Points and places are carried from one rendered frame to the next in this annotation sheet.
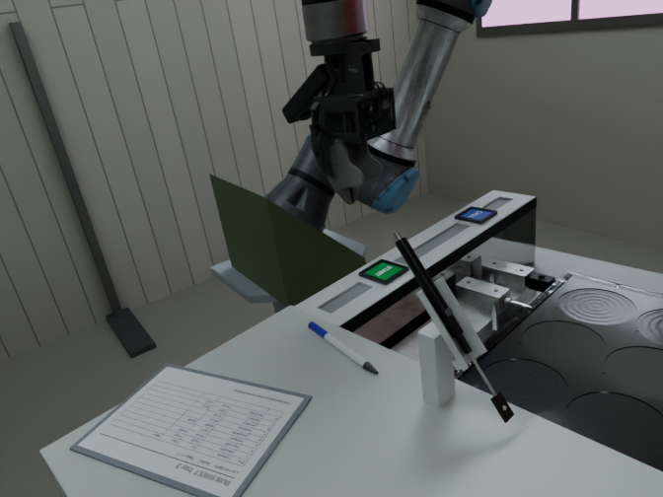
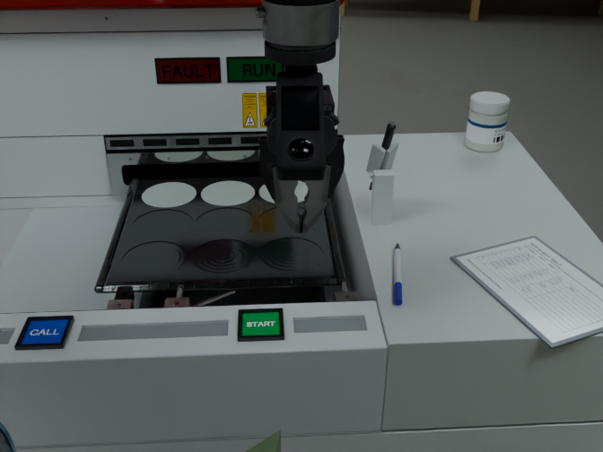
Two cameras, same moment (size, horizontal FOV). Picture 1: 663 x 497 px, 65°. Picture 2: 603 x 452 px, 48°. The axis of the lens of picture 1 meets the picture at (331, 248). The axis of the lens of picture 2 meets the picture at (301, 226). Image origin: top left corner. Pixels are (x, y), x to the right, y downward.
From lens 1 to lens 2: 1.28 m
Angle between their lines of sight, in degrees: 115
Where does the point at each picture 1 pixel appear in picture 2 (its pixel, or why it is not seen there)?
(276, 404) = (476, 264)
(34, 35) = not seen: outside the picture
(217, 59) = not seen: outside the picture
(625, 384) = (248, 226)
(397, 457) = (434, 214)
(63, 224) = not seen: outside the picture
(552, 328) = (208, 265)
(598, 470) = (363, 177)
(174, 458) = (562, 270)
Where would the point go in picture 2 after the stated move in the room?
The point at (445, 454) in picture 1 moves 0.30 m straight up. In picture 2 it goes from (411, 205) to (429, 14)
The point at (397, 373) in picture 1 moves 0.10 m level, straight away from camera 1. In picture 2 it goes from (383, 242) to (339, 270)
